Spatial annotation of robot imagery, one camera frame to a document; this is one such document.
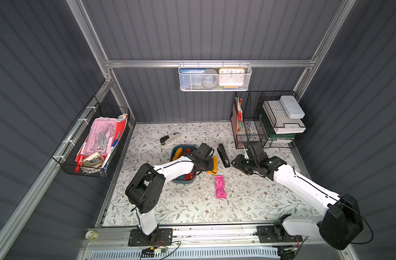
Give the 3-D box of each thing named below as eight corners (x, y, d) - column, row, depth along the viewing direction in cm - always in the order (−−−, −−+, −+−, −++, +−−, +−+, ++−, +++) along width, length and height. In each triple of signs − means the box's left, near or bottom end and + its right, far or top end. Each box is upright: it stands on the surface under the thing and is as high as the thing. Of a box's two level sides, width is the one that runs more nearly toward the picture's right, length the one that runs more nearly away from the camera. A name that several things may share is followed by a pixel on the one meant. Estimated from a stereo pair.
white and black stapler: (162, 146, 109) (161, 142, 105) (160, 143, 111) (159, 138, 107) (180, 139, 113) (180, 134, 109) (178, 135, 115) (177, 130, 111)
